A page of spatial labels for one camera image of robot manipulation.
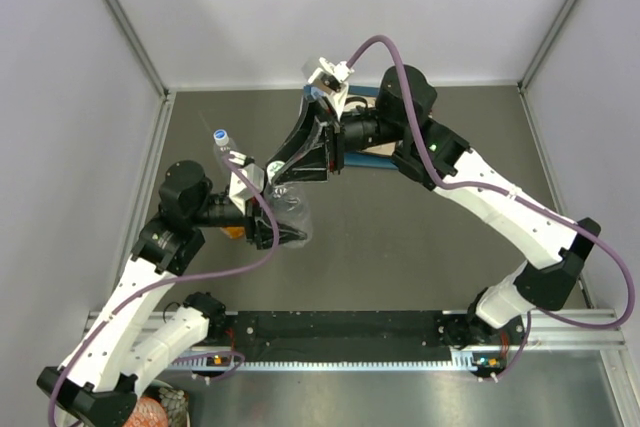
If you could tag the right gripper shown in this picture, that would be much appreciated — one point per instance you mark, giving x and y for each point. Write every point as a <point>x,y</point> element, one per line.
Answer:
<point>327,156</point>

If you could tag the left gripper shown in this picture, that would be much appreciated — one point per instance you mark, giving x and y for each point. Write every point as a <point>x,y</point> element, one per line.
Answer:
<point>258,224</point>

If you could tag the clear plastic bottle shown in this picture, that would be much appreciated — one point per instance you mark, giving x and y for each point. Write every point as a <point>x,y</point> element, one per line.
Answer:
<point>289,204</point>
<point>229,152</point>

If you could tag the small white bottle cap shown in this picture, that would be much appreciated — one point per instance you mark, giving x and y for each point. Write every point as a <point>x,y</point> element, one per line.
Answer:
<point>273,168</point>

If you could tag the orange juice bottle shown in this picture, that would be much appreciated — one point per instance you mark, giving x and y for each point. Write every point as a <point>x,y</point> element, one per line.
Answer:
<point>233,232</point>

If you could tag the blue white bottle cap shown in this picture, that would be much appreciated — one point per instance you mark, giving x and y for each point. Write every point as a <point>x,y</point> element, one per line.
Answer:
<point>221,137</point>

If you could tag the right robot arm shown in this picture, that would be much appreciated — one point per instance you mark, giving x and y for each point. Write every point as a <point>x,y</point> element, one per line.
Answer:
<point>555,248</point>

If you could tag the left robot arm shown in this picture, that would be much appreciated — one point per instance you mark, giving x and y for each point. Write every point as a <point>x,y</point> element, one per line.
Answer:
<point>100,382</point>

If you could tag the square floral plate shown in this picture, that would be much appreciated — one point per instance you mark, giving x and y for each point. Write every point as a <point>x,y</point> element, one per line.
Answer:
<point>355,102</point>

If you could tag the blue patterned placemat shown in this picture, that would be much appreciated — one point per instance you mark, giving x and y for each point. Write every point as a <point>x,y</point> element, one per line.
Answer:
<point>370,161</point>

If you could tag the stacked patterned bowls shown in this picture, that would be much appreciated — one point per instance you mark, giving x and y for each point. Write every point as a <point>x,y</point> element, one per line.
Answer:
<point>161,404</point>

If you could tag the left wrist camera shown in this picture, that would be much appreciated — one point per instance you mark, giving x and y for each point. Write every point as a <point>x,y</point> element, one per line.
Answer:
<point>242,190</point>

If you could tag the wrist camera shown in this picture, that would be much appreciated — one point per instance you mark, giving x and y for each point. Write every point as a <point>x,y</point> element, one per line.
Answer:
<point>331,79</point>
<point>242,190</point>

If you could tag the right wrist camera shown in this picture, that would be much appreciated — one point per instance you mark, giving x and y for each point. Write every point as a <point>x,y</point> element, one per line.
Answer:
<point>331,79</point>

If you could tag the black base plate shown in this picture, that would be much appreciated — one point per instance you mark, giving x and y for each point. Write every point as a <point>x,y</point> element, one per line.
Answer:
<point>354,335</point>

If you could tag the grey cable duct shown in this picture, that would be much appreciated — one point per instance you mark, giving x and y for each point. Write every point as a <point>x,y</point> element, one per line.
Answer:
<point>212,362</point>

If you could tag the aluminium frame rail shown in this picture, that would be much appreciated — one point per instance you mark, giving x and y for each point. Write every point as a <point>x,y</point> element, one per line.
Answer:
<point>546,334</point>

